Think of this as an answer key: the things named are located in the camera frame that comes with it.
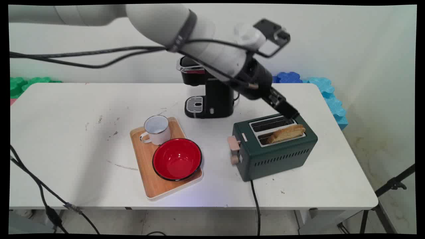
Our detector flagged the blue foam mat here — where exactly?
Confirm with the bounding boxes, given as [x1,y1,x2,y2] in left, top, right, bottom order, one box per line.
[272,71,308,84]

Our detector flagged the red enamel bowl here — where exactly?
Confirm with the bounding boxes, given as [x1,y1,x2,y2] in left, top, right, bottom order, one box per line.
[152,138,203,182]

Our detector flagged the black tripod stand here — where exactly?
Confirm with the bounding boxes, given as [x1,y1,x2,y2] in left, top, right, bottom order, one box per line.
[337,164,416,235]

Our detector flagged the dark strap on arm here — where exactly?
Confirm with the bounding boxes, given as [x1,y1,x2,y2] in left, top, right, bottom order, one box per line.
[169,9,198,52]

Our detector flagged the dark green toaster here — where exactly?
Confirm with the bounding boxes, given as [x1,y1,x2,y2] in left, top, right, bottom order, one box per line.
[232,112,318,182]

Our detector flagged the black coffee machine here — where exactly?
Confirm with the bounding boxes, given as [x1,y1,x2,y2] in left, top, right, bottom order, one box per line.
[176,56,240,119]

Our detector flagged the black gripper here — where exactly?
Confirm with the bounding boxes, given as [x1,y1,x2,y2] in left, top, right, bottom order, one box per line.
[233,58,300,120]

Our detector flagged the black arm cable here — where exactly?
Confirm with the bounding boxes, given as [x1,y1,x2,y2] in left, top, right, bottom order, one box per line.
[9,39,288,59]
[9,46,259,89]

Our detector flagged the cyan foam mat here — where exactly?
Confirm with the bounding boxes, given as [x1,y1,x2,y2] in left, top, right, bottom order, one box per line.
[301,77,349,130]

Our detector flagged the toast bread slice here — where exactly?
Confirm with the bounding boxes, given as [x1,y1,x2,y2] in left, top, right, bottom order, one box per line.
[267,124,306,144]

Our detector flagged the black floor cable with adapter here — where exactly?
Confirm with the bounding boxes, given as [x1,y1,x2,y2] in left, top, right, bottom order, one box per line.
[10,145,69,235]

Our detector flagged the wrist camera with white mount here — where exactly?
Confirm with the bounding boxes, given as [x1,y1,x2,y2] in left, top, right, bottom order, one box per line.
[233,18,291,59]

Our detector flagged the black toaster power cord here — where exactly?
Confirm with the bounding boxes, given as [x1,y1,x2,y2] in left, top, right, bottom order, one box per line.
[250,179,261,235]

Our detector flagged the black floor cable with connector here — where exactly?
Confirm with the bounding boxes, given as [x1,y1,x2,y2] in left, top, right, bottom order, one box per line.
[10,156,101,235]

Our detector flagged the white enamel mug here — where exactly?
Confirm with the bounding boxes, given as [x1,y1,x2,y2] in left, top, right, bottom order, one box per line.
[139,115,172,146]

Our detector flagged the grey table leg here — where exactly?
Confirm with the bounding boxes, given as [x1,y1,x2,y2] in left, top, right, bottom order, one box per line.
[295,209,363,235]

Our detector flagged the beige toaster lever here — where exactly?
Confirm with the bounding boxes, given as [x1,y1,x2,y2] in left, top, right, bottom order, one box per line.
[227,135,241,154]

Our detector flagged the wooden serving tray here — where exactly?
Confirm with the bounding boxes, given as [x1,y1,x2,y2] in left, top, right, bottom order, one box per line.
[129,117,204,201]

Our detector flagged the green foam mat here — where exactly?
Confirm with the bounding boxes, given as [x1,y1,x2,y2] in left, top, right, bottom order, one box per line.
[10,77,63,99]

